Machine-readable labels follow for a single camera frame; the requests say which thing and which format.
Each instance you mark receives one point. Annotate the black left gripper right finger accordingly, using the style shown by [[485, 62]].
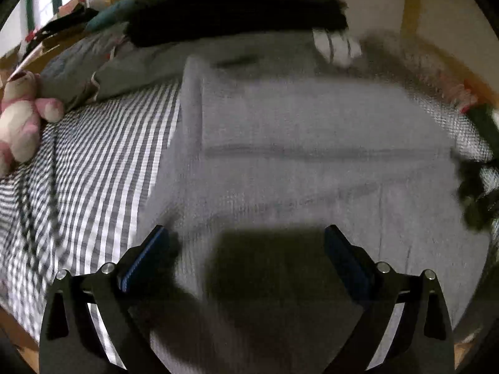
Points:
[[423, 342]]

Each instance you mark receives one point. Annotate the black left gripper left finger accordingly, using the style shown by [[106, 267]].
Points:
[[69, 342]]

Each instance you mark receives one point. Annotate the grey knitted sweater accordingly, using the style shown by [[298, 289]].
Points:
[[261, 162]]

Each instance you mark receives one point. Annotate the black white checkered bedsheet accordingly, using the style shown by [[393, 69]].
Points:
[[77, 204]]

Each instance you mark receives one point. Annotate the dark object at right edge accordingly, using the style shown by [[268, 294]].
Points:
[[480, 208]]

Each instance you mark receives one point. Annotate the pink white plush toy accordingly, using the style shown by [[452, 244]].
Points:
[[22, 111]]

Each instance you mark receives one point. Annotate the white striped cloth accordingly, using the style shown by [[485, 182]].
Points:
[[337, 48]]

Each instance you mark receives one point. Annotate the black garment on bed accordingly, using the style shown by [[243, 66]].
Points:
[[172, 21]]

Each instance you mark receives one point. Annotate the wooden bed frame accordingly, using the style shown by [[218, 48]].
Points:
[[454, 88]]

